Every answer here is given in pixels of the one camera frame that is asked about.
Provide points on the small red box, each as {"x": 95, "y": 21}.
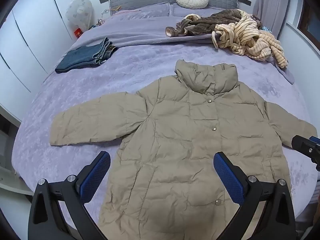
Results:
{"x": 78, "y": 32}

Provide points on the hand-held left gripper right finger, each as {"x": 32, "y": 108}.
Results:
{"x": 228, "y": 177}

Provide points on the white standing fan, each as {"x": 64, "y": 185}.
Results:
{"x": 78, "y": 10}

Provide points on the lilac pillow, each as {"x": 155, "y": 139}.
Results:
{"x": 142, "y": 10}
{"x": 190, "y": 11}

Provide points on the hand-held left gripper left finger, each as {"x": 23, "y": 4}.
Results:
{"x": 95, "y": 176}

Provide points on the dark framed window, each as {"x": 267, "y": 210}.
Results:
{"x": 310, "y": 17}

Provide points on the cream striped fleece garment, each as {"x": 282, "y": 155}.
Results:
{"x": 250, "y": 37}

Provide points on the white wardrobe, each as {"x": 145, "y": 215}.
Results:
{"x": 25, "y": 30}

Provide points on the lilac plush bedspread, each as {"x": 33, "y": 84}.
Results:
{"x": 137, "y": 62}

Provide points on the white open shelf cabinet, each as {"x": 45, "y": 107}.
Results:
{"x": 10, "y": 180}

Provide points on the beige puffer jacket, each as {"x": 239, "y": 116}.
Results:
{"x": 175, "y": 142}

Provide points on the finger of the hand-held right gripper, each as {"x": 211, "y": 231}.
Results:
{"x": 303, "y": 145}

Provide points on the folded blue jeans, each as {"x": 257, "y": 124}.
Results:
{"x": 75, "y": 60}

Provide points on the pale sheer curtain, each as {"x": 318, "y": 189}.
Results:
{"x": 272, "y": 2}

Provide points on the brown fleece robe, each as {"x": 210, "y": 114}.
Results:
{"x": 200, "y": 23}

